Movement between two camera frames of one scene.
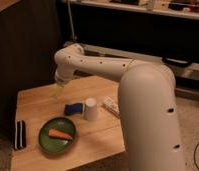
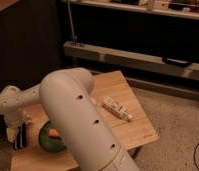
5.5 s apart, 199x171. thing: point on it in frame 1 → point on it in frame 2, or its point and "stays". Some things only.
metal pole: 68,3 stays
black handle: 177,62 stays
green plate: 57,135 stays
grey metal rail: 196,72 stays
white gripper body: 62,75 → 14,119
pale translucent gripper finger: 58,89 → 12,134
